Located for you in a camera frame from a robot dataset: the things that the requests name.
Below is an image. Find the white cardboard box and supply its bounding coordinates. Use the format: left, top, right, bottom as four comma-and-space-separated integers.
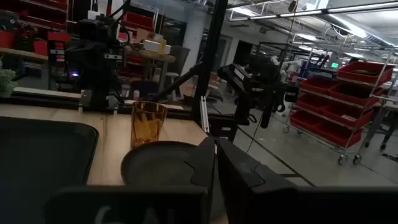
143, 39, 172, 55

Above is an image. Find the metal wire cart on casters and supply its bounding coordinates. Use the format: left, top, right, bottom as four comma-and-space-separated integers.
282, 49, 398, 166

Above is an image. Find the black round plate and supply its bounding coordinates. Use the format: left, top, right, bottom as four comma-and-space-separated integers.
120, 140, 216, 188

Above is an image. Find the silver aluminium bar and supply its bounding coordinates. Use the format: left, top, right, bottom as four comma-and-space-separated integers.
200, 95, 210, 134

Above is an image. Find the wooden workbench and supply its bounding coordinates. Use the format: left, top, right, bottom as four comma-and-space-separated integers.
124, 46, 177, 93

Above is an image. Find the shelf with red bins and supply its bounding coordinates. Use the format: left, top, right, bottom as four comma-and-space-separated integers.
0, 0, 72, 62

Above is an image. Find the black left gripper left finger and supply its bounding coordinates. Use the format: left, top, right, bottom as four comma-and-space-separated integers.
43, 136, 216, 224

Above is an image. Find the red plastic bin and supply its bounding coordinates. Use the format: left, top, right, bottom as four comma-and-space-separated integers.
300, 77, 340, 95
296, 93, 331, 113
312, 121, 363, 148
328, 83, 385, 109
337, 60, 394, 87
289, 110, 322, 131
320, 104, 374, 129

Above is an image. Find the small green artificial plant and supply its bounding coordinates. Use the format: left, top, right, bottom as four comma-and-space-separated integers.
0, 60, 18, 98

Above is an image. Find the amber translucent plastic cup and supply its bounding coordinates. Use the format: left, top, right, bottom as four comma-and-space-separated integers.
130, 100, 168, 149

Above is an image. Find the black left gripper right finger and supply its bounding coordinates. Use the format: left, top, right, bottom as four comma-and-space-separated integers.
216, 138, 398, 224

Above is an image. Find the black machine on stand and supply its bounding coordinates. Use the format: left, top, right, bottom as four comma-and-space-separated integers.
216, 55, 300, 129

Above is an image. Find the black rectangular plastic tray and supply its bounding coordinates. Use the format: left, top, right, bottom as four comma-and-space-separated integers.
0, 116, 100, 224

